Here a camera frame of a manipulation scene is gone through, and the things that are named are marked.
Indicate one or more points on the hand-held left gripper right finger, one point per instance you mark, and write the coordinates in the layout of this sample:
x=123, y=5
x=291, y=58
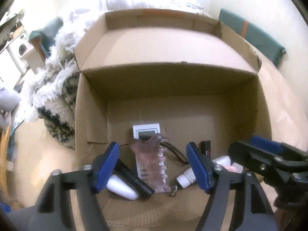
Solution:
x=199, y=168

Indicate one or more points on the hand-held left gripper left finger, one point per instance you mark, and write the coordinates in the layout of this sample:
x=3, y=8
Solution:
x=105, y=168

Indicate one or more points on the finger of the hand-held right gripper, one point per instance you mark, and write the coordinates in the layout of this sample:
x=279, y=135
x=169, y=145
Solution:
x=264, y=142
x=245, y=154

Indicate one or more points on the plain white plastic bottle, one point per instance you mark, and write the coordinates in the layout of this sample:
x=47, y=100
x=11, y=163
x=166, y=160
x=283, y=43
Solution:
x=185, y=179

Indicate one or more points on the white pill bottle red label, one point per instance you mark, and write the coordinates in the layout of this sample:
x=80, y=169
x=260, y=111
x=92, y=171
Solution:
x=221, y=160

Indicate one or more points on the white earbuds case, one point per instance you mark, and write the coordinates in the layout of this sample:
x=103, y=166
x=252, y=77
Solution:
x=120, y=187

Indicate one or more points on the black flashlight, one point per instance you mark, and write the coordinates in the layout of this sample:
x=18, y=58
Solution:
x=134, y=180

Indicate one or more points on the gold battery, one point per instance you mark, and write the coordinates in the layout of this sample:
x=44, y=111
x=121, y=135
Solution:
x=173, y=190

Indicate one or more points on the translucent pink ribbed sleeve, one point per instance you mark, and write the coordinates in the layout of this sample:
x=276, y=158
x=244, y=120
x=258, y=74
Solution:
x=149, y=163

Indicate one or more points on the brown cardboard box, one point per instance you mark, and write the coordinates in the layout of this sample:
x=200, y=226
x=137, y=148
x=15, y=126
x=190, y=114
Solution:
x=168, y=89

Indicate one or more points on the black lighter with red label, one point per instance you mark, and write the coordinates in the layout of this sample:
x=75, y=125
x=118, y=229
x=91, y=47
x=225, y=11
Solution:
x=206, y=148

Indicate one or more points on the white remote control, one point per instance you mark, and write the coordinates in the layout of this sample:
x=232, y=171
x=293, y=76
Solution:
x=146, y=131

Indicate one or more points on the person's grey trouser leg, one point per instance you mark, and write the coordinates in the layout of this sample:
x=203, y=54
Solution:
x=21, y=219

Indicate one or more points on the wooden chair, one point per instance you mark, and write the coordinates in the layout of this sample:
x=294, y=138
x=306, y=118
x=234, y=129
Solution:
x=4, y=154

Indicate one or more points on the white fluffy patterned blanket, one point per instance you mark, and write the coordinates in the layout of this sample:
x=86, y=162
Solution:
x=60, y=77

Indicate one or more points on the green cushion with orange stripe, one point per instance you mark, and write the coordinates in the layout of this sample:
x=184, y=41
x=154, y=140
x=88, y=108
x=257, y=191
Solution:
x=255, y=36

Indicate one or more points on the grey pillow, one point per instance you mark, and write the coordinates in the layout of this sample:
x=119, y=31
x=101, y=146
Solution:
x=8, y=99

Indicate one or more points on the green armchair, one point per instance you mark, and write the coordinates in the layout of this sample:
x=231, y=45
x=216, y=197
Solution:
x=44, y=36

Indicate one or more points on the white washing machine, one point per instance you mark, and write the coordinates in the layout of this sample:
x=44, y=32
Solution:
x=20, y=47

